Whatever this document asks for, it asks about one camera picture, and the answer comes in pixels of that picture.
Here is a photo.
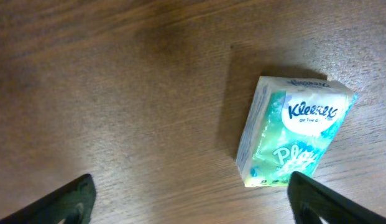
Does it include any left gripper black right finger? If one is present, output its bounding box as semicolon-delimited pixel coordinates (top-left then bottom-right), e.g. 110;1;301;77
287;171;386;224

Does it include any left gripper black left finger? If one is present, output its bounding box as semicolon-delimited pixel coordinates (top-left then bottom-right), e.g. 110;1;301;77
0;174;96;224

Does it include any green tissue pack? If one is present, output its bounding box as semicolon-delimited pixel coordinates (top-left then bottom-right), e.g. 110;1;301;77
236;77;358;187

